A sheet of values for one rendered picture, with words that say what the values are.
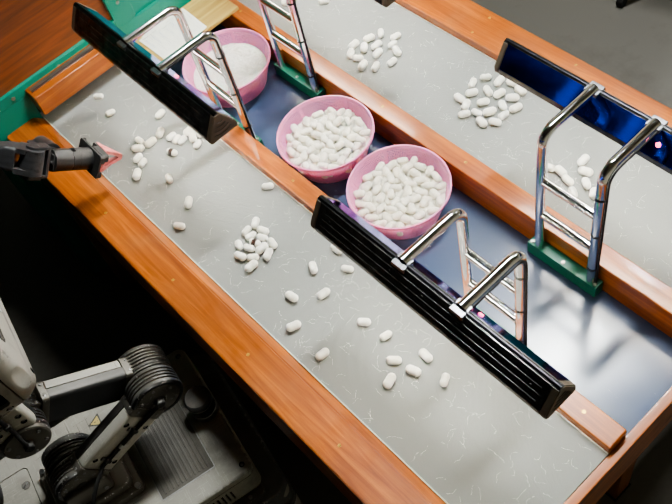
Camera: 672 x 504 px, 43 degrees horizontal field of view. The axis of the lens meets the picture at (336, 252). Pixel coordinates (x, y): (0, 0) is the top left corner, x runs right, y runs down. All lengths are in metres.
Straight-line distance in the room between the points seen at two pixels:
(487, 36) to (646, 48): 1.18
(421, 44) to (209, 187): 0.73
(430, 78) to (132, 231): 0.91
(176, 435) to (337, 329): 0.55
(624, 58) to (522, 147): 1.33
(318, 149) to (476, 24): 0.58
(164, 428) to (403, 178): 0.89
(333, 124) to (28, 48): 0.89
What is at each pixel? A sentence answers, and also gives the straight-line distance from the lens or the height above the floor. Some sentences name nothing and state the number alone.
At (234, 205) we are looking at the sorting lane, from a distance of 2.28.
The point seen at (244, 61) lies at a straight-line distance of 2.64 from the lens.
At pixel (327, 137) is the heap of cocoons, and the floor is 0.73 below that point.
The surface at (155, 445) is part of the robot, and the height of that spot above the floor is 0.47.
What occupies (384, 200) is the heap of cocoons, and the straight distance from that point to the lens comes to 2.20.
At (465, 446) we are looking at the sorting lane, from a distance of 1.86.
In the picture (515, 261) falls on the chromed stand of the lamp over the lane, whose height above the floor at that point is 1.12.
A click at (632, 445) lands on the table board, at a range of 1.88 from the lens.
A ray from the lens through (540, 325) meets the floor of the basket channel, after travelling 2.05.
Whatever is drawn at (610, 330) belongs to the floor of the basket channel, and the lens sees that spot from 2.05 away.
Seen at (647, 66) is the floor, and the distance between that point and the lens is 3.50.
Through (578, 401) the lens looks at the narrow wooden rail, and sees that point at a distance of 1.87.
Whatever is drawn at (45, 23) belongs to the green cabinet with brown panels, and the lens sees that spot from 2.63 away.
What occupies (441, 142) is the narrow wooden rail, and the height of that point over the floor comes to 0.76.
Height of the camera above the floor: 2.48
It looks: 55 degrees down
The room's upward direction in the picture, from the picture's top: 18 degrees counter-clockwise
